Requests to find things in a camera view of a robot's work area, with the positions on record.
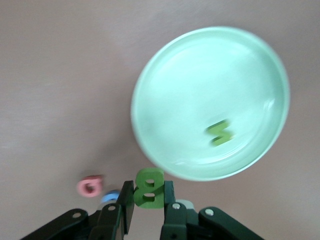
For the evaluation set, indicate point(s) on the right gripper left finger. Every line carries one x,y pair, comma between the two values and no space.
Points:
126,207

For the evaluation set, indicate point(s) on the light green plate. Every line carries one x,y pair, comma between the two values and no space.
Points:
200,87

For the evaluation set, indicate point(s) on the pink letter Q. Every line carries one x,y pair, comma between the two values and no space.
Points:
82,190

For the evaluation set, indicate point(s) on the green letter N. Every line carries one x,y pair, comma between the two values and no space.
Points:
220,132

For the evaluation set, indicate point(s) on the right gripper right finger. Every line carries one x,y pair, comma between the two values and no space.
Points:
172,220

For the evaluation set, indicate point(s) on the green letter B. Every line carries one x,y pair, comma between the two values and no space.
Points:
140,197

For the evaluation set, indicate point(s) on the blue letter C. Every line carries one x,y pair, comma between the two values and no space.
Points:
110,196

